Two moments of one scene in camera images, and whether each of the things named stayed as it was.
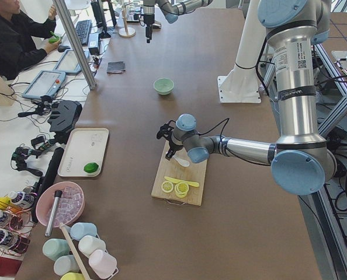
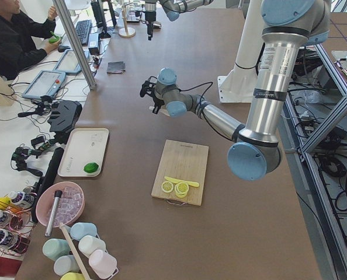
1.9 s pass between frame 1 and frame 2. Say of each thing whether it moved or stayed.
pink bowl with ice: stayed
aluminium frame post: stayed
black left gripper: moved
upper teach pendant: stayed
